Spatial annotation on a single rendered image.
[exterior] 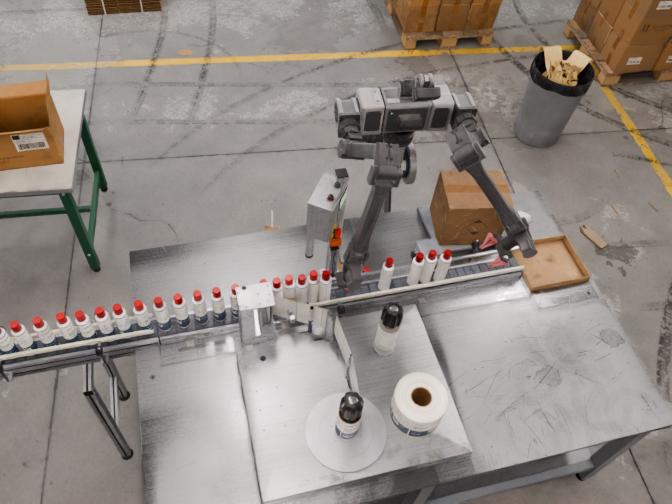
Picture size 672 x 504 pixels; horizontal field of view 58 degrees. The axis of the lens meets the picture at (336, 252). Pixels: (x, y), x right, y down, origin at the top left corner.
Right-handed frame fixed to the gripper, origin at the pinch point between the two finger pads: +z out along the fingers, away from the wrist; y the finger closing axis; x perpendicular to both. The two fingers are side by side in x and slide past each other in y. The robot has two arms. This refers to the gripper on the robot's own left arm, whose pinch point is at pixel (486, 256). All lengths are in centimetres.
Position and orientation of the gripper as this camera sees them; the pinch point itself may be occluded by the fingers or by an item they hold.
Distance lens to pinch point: 255.2
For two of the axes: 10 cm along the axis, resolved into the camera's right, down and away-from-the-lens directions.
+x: 7.2, 3.0, 6.3
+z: -6.8, 5.2, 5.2
